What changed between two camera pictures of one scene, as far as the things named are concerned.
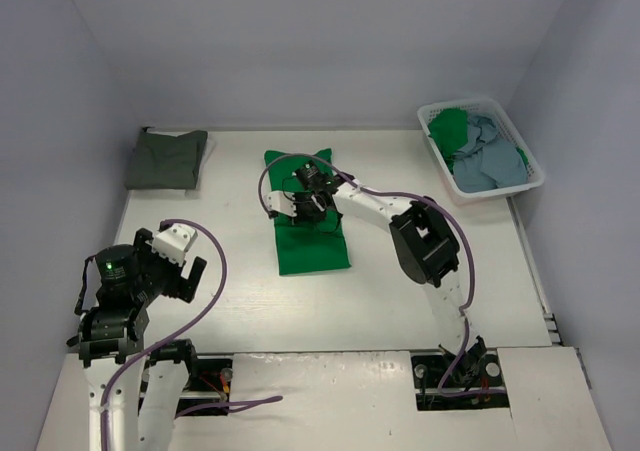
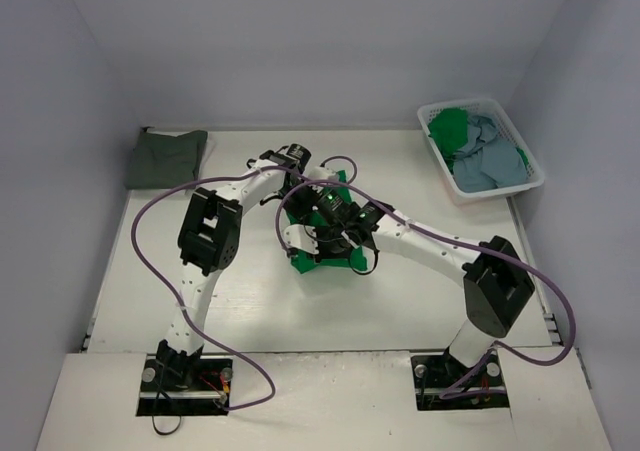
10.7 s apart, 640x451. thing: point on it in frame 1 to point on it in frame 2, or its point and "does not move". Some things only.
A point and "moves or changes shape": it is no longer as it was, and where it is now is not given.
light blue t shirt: [485, 161] does not move
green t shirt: [305, 247] moves or changes shape
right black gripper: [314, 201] to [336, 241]
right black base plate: [458, 380] does not move
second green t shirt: [449, 131] does not move
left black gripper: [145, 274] to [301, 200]
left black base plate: [208, 383] does not move
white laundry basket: [479, 153] does not move
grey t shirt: [164, 162] does not move
